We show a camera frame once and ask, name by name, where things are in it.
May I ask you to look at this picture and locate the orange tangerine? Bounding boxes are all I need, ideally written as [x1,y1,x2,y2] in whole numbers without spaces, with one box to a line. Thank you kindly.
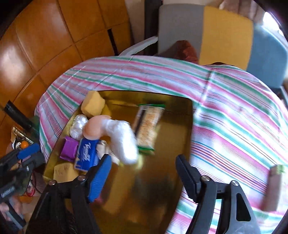
[21,140,29,149]

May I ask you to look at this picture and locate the patterned pink curtain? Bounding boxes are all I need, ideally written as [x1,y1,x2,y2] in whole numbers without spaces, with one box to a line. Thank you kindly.
[219,0,265,23]

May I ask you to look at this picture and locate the striped tablecloth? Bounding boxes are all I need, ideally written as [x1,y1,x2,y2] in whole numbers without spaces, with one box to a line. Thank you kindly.
[35,56,287,233]

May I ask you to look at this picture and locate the yellow cake snack packet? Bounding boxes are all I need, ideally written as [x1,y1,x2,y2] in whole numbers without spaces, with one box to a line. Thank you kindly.
[80,91,105,118]

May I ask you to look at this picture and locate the white long snack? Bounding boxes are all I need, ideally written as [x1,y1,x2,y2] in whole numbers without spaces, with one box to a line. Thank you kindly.
[105,120,139,165]

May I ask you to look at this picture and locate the gold metal tin box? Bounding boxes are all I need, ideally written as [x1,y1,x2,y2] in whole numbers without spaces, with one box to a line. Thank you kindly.
[42,90,195,234]

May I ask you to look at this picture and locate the cream medicine box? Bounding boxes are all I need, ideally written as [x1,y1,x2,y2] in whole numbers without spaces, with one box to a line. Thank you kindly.
[261,165,287,215]

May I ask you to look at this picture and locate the purple snack packet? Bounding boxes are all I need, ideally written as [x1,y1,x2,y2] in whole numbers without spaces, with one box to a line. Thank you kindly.
[96,140,120,165]
[60,136,79,162]

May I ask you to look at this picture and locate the wooden wardrobe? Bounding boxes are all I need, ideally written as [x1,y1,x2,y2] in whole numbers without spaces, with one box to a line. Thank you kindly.
[1,1,133,156]

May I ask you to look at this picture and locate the person left hand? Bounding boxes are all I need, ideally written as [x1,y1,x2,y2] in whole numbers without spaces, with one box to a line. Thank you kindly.
[1,196,23,220]

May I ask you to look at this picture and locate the blue snack packet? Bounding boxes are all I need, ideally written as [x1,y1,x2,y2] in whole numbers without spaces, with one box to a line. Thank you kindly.
[74,138,99,172]

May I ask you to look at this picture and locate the grey yellow blue armchair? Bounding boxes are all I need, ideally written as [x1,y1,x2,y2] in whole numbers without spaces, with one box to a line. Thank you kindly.
[121,4,287,89]

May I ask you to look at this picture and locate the dark red cushion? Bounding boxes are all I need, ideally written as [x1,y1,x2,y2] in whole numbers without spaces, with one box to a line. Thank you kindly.
[158,40,199,64]

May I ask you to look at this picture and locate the granola bar green wrapper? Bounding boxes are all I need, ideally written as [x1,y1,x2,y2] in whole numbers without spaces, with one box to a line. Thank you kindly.
[132,104,165,155]

